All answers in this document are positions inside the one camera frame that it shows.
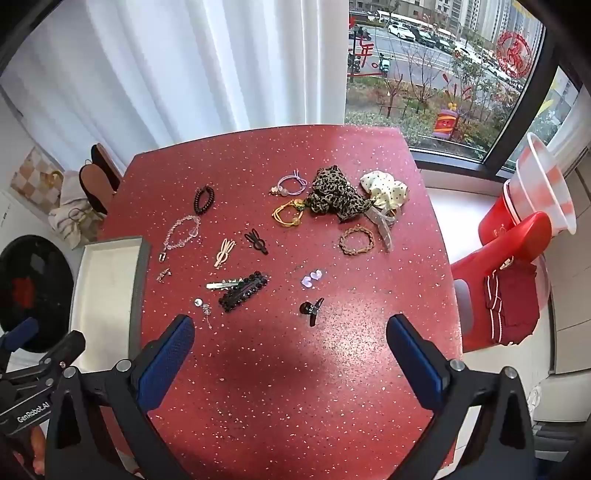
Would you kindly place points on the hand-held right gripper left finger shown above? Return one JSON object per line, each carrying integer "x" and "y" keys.
{"x": 166, "y": 360}

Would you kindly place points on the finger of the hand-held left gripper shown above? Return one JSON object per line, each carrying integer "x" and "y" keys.
{"x": 18, "y": 333}
{"x": 67, "y": 346}

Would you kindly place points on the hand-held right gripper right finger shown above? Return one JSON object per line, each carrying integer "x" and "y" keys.
{"x": 415, "y": 364}

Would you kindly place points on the pearl drop earring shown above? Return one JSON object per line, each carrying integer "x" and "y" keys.
{"x": 199, "y": 303}

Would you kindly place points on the grey jewelry box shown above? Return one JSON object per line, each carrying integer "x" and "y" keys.
{"x": 106, "y": 286}

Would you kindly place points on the small silver earring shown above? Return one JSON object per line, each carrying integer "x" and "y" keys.
{"x": 163, "y": 274}

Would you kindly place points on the small black claw clip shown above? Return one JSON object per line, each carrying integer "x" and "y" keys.
{"x": 307, "y": 308}

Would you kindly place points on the black bow hair clip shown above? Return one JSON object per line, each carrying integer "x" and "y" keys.
{"x": 255, "y": 240}

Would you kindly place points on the white washing machine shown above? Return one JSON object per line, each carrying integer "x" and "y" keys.
{"x": 32, "y": 286}

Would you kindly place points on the silver hair clip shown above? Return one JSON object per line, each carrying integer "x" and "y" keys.
{"x": 217, "y": 285}

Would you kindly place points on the black beaded hair clip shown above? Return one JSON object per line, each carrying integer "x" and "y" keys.
{"x": 242, "y": 293}

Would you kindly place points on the dark red cloth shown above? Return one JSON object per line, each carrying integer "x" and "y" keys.
{"x": 512, "y": 304}

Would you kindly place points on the beige hair clip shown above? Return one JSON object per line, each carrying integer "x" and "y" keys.
{"x": 223, "y": 254}

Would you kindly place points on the white cloth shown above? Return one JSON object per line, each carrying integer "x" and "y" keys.
{"x": 69, "y": 217}

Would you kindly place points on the purple heart earring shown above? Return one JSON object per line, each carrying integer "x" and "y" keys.
{"x": 307, "y": 282}
{"x": 317, "y": 275}

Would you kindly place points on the sheer grey ribbon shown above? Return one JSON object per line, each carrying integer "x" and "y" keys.
{"x": 385, "y": 228}

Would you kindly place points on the red plastic stool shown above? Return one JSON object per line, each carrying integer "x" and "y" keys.
{"x": 498, "y": 249}

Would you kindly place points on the checkered handbag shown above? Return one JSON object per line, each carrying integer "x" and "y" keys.
{"x": 32, "y": 177}

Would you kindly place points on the brown chair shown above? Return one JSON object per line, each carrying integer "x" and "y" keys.
{"x": 94, "y": 187}
{"x": 107, "y": 161}

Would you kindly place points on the red bucket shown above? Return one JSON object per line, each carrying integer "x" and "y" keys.
{"x": 494, "y": 221}

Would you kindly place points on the white dotted scrunchie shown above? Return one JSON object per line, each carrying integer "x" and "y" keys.
{"x": 383, "y": 189}

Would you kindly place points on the leopard print scrunchie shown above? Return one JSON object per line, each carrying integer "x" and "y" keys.
{"x": 332, "y": 194}

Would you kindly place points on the white curtain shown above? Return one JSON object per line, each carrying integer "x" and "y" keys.
{"x": 207, "y": 69}

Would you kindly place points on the window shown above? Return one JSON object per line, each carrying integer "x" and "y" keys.
{"x": 415, "y": 69}

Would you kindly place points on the red paper window sticker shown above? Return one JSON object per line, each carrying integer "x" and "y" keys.
{"x": 512, "y": 50}

